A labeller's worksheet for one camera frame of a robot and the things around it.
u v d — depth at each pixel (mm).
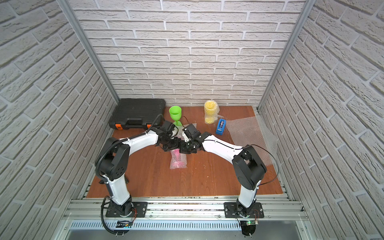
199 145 631
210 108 976
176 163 832
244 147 499
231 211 736
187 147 745
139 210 731
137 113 1100
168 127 765
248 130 1063
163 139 723
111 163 487
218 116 1049
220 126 1033
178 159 848
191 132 690
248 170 466
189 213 742
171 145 832
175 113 959
